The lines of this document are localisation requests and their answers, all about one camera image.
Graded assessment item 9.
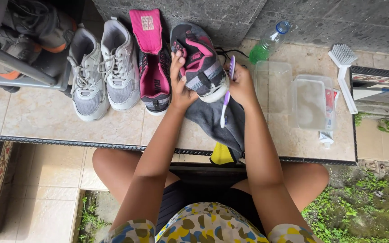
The black shoelace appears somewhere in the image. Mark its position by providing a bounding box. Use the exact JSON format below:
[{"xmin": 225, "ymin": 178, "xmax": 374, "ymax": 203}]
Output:
[{"xmin": 215, "ymin": 47, "xmax": 249, "ymax": 65}]

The grey and yellow cloth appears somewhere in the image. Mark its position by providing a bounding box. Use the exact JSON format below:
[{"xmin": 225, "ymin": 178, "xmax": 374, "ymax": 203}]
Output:
[{"xmin": 185, "ymin": 96, "xmax": 246, "ymax": 166}]

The purple and white toothbrush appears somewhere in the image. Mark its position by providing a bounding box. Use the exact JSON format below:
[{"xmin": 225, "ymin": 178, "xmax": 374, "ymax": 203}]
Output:
[{"xmin": 220, "ymin": 55, "xmax": 236, "ymax": 129}]

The person's right hand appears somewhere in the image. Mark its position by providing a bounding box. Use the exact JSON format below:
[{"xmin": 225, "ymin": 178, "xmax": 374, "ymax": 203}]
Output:
[{"xmin": 228, "ymin": 62, "xmax": 256, "ymax": 109}]

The clear plastic container lid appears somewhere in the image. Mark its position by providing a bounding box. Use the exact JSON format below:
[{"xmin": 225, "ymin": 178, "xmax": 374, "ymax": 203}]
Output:
[{"xmin": 253, "ymin": 61, "xmax": 294, "ymax": 115}]

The red and white toothpaste tube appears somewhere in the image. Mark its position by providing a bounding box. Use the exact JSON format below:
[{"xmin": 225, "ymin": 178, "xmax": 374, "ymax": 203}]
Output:
[{"xmin": 319, "ymin": 88, "xmax": 340, "ymax": 150}]

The white scrub brush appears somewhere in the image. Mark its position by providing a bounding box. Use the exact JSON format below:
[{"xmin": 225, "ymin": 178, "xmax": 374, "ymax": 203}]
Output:
[{"xmin": 328, "ymin": 44, "xmax": 359, "ymax": 115}]

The grey shoe rack with shoes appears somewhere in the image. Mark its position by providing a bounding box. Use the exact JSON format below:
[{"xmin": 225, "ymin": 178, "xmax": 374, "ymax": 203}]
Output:
[{"xmin": 0, "ymin": 0, "xmax": 78, "ymax": 98}]

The black pink sneaker open tongue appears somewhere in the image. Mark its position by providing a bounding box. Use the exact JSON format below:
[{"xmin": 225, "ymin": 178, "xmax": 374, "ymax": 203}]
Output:
[{"xmin": 129, "ymin": 9, "xmax": 172, "ymax": 116}]

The grey lace-up sneaker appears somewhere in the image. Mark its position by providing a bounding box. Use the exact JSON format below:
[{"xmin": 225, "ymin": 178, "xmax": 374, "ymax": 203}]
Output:
[
  {"xmin": 99, "ymin": 17, "xmax": 141, "ymax": 112},
  {"xmin": 67, "ymin": 24, "xmax": 111, "ymax": 122}
]

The clear plastic container with water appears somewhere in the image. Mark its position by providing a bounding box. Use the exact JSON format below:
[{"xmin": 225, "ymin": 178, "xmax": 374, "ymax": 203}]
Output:
[{"xmin": 289, "ymin": 74, "xmax": 337, "ymax": 131}]

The black and pink sneaker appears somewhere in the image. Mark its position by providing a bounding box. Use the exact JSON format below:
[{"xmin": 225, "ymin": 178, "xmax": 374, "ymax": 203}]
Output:
[{"xmin": 170, "ymin": 22, "xmax": 230, "ymax": 103}]

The plastic bottle with green liquid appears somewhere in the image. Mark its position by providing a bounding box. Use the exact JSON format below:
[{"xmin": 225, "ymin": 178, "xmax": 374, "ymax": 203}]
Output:
[{"xmin": 249, "ymin": 20, "xmax": 291, "ymax": 65}]

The white triangular object blue tip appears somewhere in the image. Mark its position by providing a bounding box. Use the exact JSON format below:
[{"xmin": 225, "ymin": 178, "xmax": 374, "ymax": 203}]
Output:
[{"xmin": 353, "ymin": 87, "xmax": 389, "ymax": 101}]

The person's left hand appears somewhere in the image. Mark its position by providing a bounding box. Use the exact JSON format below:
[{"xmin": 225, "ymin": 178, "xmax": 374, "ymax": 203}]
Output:
[{"xmin": 170, "ymin": 50, "xmax": 199, "ymax": 110}]

